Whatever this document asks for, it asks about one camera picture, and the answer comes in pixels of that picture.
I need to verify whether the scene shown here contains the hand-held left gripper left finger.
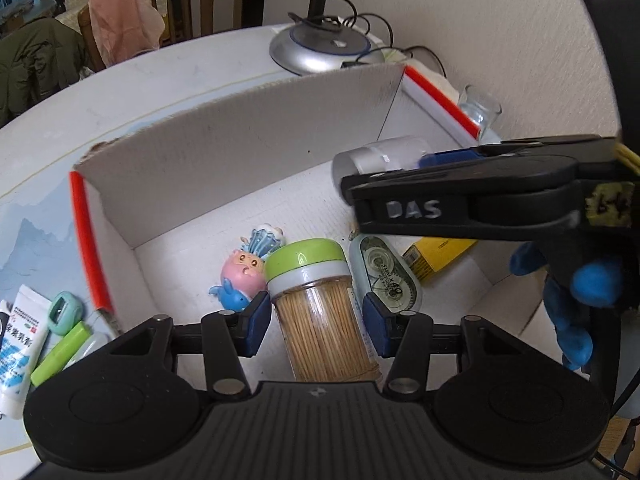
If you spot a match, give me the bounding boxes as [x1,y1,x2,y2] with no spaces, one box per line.
[127,290,273,401]

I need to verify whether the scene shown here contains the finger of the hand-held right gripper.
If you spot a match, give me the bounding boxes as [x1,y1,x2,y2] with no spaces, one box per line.
[340,155,578,202]
[417,134,618,171]

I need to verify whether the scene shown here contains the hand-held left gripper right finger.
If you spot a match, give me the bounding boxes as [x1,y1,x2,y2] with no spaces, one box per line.
[362,292,506,401]

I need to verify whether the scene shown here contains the green-lidded toothpick jar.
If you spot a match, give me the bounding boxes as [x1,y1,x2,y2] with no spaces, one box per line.
[264,239,383,383]

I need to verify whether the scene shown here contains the correction tape dispenser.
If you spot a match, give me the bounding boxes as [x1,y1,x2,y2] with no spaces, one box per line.
[348,234,423,313]

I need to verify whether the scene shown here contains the pink cartoon toy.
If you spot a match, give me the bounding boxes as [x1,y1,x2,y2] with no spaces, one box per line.
[209,224,286,311]

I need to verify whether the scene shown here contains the silver-capped clear jar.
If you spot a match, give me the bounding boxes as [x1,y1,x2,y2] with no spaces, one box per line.
[331,136,433,192]

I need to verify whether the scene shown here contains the small yellow box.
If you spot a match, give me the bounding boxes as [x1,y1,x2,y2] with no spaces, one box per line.
[400,237,478,283]

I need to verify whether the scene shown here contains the red cardboard box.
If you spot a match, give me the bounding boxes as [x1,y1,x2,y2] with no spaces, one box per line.
[69,62,561,386]

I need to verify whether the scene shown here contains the green highlighter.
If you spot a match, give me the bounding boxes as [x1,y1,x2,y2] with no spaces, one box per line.
[30,322,88,387]

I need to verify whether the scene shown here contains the person's right hand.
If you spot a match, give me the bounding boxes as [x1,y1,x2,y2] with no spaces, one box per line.
[510,241,626,372]

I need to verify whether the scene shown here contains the clear glass cup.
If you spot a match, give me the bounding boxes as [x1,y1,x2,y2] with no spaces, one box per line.
[457,85,502,137]

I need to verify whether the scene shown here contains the silver desk lamp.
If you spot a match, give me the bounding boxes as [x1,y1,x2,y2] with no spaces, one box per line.
[269,0,387,77]

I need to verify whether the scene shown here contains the teal pencil sharpener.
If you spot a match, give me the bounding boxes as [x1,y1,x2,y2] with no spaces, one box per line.
[47,291,83,337]

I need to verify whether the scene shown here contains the white cream tube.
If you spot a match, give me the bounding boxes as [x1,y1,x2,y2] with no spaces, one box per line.
[0,285,53,420]

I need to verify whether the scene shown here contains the wooden chair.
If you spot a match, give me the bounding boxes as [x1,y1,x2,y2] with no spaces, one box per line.
[77,0,215,68]

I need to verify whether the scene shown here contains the pink cloth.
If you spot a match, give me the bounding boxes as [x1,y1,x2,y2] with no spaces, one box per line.
[89,0,166,68]

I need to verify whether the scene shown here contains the olive green jacket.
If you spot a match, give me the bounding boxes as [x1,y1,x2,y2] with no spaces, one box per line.
[0,17,93,128]

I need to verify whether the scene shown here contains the black lamp cable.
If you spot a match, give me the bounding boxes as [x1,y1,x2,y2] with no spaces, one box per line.
[327,0,442,68]

